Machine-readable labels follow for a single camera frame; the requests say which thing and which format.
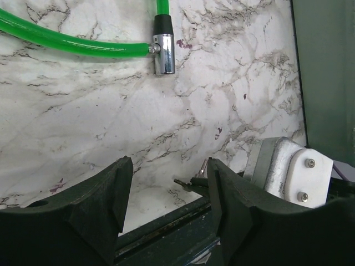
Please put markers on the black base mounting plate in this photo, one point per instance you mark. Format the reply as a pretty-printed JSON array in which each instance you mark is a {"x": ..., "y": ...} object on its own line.
[{"x": 184, "y": 236}]

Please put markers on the clear plastic storage box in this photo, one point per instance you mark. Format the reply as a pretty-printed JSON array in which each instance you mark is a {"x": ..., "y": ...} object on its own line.
[{"x": 325, "y": 45}]

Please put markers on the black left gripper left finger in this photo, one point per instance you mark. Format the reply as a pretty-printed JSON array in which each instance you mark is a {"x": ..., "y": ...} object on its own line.
[{"x": 78, "y": 226}]

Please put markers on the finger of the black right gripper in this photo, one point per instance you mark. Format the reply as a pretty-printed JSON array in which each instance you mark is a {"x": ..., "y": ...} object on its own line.
[{"x": 200, "y": 185}]

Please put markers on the silver key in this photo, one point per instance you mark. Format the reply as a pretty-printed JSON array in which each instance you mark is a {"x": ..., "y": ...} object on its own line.
[{"x": 200, "y": 174}]

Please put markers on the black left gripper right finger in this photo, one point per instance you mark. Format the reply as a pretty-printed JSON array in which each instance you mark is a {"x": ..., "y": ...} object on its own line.
[{"x": 258, "y": 228}]

